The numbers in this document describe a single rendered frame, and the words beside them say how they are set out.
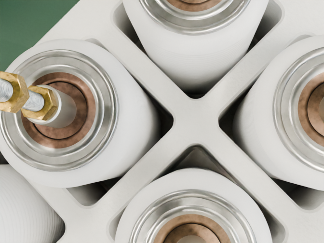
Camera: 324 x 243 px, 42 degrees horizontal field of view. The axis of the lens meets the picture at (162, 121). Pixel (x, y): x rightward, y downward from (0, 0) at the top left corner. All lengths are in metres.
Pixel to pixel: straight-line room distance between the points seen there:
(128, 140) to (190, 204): 0.05
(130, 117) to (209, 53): 0.06
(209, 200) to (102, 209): 0.11
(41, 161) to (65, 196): 0.08
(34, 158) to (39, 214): 0.09
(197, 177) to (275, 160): 0.05
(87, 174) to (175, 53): 0.09
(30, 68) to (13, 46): 0.30
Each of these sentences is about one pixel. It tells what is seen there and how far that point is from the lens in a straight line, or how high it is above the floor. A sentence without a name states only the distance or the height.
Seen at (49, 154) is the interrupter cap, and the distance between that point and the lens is 0.27.
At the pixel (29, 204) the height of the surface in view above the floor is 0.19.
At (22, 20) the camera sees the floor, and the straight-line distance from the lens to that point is 0.58.
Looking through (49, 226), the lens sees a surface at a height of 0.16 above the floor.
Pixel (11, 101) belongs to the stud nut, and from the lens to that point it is 0.20.
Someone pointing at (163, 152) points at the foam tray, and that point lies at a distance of 0.33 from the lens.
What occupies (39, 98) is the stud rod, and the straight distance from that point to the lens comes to 0.23.
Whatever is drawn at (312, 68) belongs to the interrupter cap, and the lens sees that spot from 0.26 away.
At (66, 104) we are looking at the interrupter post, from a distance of 0.25.
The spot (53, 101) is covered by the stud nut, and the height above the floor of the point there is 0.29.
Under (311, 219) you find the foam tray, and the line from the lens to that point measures 0.34.
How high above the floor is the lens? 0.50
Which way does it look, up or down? 83 degrees down
